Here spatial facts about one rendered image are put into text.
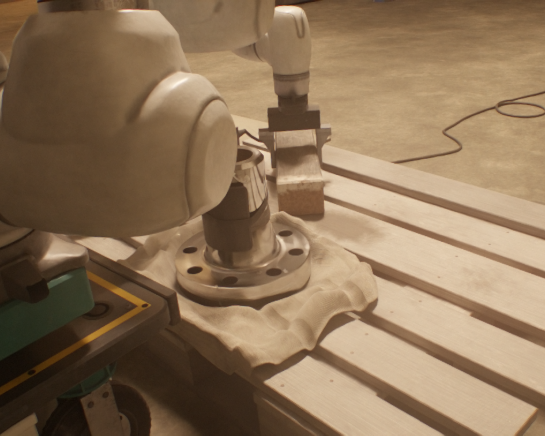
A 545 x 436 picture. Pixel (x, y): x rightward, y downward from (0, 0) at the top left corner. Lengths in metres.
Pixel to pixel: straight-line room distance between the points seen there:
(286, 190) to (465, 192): 0.42
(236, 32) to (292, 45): 0.66
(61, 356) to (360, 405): 0.41
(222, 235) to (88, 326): 0.37
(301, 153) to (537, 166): 0.88
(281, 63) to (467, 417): 0.92
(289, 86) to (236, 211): 0.51
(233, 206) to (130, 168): 0.56
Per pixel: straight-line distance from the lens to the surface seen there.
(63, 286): 0.73
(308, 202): 1.39
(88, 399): 0.89
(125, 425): 1.00
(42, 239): 0.74
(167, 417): 1.13
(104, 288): 0.89
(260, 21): 0.81
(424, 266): 1.21
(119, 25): 0.54
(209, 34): 0.81
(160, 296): 0.84
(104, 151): 0.52
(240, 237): 1.09
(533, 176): 2.04
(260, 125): 2.50
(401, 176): 1.56
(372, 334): 1.03
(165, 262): 1.22
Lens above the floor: 0.77
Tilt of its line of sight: 25 degrees down
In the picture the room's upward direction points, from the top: 4 degrees counter-clockwise
